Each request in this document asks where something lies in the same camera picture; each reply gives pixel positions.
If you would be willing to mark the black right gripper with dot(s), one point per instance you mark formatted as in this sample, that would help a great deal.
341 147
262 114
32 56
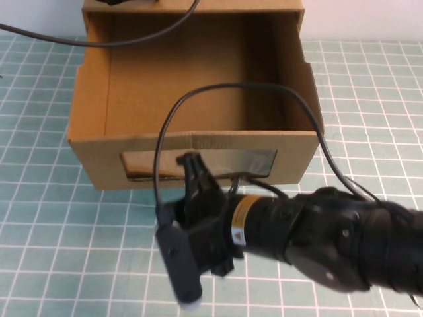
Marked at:
208 224

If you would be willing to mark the cardboard drawer with window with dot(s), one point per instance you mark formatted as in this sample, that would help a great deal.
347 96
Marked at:
138 82

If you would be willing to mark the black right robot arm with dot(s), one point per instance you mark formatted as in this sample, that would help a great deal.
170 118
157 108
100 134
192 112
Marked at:
297 231

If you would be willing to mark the brown cardboard box shell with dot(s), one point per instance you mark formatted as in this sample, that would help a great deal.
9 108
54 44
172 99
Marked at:
248 5

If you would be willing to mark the green checked tablecloth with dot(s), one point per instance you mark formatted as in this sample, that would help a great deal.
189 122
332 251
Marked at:
82 247

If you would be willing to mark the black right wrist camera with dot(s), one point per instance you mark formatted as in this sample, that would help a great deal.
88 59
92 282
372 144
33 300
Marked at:
180 261

